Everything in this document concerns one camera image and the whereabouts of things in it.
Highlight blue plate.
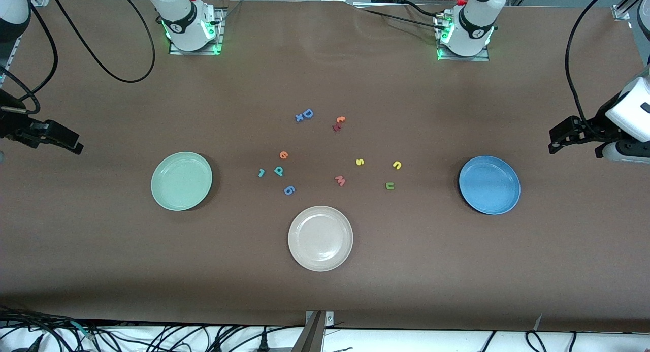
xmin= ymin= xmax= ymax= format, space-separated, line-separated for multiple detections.
xmin=458 ymin=155 xmax=522 ymax=215

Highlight light green plate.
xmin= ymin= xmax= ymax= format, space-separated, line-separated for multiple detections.
xmin=151 ymin=151 xmax=213 ymax=212

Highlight beige plate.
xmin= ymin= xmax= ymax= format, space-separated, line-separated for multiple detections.
xmin=287 ymin=205 xmax=354 ymax=272

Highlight brown paper table cover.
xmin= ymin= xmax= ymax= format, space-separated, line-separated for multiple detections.
xmin=0 ymin=0 xmax=650 ymax=333

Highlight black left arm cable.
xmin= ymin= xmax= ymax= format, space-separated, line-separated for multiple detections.
xmin=565 ymin=0 xmax=623 ymax=138

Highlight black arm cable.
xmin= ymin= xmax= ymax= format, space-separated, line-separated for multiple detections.
xmin=565 ymin=0 xmax=623 ymax=138
xmin=0 ymin=0 xmax=156 ymax=115

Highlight aluminium table side rail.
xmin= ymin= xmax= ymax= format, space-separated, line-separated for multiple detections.
xmin=0 ymin=35 xmax=23 ymax=88

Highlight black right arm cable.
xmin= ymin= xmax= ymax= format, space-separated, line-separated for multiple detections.
xmin=0 ymin=0 xmax=156 ymax=115

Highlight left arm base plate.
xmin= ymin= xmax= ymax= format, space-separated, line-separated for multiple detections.
xmin=436 ymin=11 xmax=491 ymax=62

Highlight teal tipped cable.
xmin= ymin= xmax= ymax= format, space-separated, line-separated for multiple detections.
xmin=70 ymin=321 xmax=96 ymax=341

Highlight short black table cable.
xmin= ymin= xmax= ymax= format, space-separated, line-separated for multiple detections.
xmin=404 ymin=1 xmax=447 ymax=18

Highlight tangled black cables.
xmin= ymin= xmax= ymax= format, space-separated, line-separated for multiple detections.
xmin=0 ymin=304 xmax=305 ymax=352

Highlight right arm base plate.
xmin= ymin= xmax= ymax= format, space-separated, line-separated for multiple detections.
xmin=168 ymin=7 xmax=224 ymax=56

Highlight long black table cable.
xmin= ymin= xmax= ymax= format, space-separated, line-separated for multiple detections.
xmin=353 ymin=7 xmax=450 ymax=30

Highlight looped black cable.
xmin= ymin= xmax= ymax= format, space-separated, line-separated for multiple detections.
xmin=525 ymin=331 xmax=548 ymax=352

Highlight silver metal bracket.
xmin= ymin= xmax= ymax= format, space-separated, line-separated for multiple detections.
xmin=306 ymin=311 xmax=335 ymax=328

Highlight brown metal post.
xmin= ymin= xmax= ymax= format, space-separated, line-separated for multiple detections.
xmin=291 ymin=311 xmax=326 ymax=352

